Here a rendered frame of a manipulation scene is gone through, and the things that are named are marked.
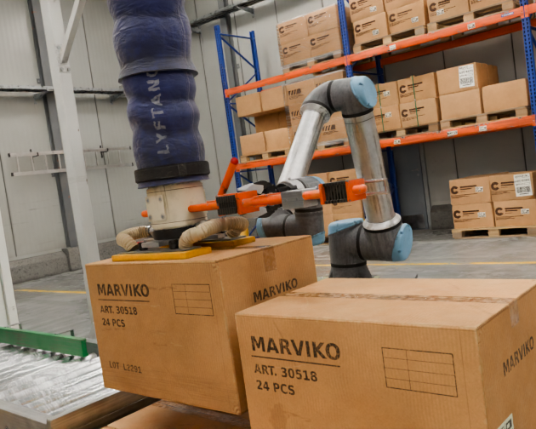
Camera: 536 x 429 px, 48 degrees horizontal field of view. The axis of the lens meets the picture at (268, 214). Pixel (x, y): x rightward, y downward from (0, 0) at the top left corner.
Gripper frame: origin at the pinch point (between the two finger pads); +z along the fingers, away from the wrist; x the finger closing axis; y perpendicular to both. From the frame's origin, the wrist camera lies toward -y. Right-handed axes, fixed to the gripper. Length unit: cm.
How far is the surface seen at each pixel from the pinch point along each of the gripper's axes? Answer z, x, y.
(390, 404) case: 19, -42, -50
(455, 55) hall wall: -841, 160, 284
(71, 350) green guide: -22, -62, 146
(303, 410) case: 19, -47, -27
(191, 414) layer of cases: 1, -66, 35
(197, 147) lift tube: -1.2, 17.4, 16.9
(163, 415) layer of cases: 6, -66, 44
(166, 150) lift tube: 8.1, 17.6, 19.9
